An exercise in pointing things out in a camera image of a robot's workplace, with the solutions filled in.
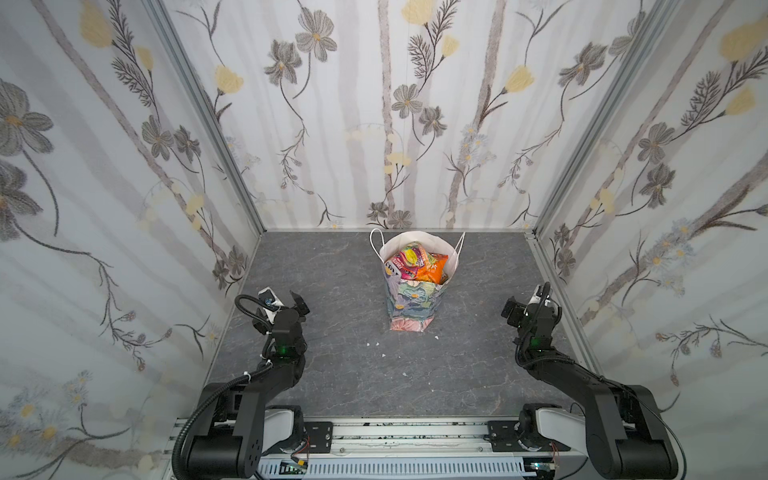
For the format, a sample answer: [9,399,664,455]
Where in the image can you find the orange corn chips bag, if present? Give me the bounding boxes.
[415,253,449,285]

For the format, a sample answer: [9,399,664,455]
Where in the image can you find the red Fox's candy bag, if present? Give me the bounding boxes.
[384,242,433,281]

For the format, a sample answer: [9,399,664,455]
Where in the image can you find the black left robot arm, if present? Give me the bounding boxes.
[171,288,310,479]

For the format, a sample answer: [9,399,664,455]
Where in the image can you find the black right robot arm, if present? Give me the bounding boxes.
[501,282,687,479]

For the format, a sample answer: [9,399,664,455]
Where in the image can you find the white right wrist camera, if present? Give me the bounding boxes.
[528,285,543,306]

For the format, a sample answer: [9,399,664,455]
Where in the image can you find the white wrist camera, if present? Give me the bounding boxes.
[528,285,543,306]
[257,287,284,324]

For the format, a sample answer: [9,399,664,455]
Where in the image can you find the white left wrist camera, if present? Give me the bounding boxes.
[257,287,284,324]

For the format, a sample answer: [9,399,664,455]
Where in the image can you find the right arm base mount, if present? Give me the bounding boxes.
[485,403,587,455]

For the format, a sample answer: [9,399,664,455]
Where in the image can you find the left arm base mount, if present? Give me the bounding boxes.
[262,406,333,454]

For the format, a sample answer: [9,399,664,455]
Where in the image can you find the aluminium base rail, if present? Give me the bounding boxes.
[157,416,667,480]

